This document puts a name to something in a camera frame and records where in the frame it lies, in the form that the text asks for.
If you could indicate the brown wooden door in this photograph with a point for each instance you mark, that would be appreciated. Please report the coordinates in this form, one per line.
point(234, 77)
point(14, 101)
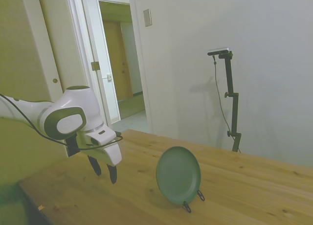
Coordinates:
point(117, 63)

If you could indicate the white door strike plate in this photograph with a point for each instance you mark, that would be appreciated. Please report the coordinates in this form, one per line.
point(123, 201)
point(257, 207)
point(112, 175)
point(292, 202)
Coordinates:
point(108, 77)

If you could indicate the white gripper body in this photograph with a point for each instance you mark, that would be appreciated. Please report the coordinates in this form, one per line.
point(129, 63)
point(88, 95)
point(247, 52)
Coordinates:
point(110, 151)

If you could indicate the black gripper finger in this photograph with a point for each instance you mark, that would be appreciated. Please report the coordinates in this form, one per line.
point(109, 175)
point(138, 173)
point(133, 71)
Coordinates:
point(113, 174)
point(96, 166)

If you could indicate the black camera stand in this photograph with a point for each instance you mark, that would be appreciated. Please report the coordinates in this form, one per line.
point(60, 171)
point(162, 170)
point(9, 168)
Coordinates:
point(233, 105)

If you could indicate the beige wall switch plate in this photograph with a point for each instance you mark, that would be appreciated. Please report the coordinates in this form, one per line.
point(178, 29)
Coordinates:
point(147, 17)

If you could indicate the brass door hinge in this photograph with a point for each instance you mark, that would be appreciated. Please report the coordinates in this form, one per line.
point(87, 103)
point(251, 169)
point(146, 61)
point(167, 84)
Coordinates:
point(95, 66)

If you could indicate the black and silver camera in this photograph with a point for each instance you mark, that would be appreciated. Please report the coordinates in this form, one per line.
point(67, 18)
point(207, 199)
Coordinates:
point(219, 51)

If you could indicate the green round plate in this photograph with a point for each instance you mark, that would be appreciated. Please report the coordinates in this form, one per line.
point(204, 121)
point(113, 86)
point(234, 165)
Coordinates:
point(178, 172)

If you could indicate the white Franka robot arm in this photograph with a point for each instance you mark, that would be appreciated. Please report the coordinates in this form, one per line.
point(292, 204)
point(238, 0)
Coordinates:
point(71, 105)

